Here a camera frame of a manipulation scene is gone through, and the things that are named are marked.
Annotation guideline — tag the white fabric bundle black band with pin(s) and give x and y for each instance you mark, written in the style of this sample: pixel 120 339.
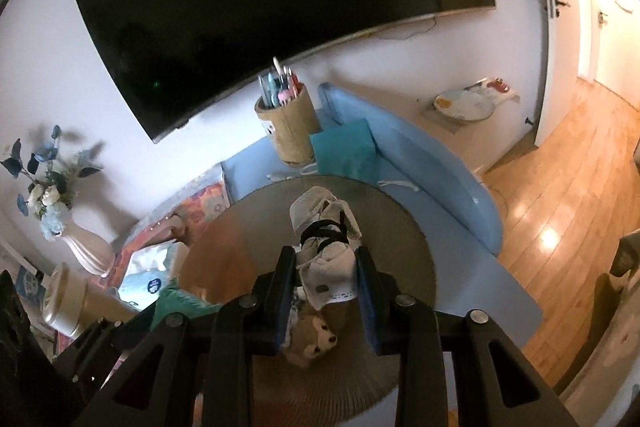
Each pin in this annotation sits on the white fabric bundle black band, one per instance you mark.
pixel 327 272

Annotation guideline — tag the teal folded cloth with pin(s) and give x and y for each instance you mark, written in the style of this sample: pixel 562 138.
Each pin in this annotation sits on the teal folded cloth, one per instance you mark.
pixel 345 149

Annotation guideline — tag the floral woven cloth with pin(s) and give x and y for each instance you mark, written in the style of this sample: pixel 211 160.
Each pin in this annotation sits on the floral woven cloth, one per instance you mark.
pixel 205 202

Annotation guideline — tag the small plush toy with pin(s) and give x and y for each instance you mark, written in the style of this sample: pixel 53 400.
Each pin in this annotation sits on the small plush toy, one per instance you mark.
pixel 315 339

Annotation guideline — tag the cream round jar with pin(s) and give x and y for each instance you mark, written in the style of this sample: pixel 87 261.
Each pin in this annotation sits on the cream round jar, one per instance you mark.
pixel 67 299

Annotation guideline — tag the printed plate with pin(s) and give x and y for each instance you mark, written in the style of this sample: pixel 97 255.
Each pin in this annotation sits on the printed plate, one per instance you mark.
pixel 462 104

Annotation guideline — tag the black wall television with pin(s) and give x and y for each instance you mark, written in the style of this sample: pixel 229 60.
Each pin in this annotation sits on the black wall television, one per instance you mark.
pixel 250 7

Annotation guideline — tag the bunch of pens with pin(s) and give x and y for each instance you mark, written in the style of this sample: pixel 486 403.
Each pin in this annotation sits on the bunch of pens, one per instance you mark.
pixel 279 84

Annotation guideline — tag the pale curved furniture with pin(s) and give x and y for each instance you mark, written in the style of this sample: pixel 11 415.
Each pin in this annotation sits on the pale curved furniture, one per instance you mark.
pixel 605 332

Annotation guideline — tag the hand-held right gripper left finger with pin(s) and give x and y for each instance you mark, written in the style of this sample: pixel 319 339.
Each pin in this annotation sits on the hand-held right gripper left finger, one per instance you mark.
pixel 287 297

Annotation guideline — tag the white door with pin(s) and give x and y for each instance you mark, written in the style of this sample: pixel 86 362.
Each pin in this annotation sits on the white door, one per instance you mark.
pixel 560 57

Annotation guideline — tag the teal soft item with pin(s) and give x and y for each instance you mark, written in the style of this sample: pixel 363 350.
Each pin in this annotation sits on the teal soft item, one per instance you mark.
pixel 175 302

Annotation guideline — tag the blue tissue pack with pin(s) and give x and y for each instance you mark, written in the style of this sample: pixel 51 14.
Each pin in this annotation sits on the blue tissue pack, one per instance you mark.
pixel 147 274

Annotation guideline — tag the bamboo pen holder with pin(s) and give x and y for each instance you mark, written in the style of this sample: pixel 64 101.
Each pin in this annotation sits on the bamboo pen holder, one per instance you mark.
pixel 290 132

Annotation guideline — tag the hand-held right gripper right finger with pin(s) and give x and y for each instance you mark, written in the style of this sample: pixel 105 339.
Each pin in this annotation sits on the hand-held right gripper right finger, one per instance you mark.
pixel 367 302

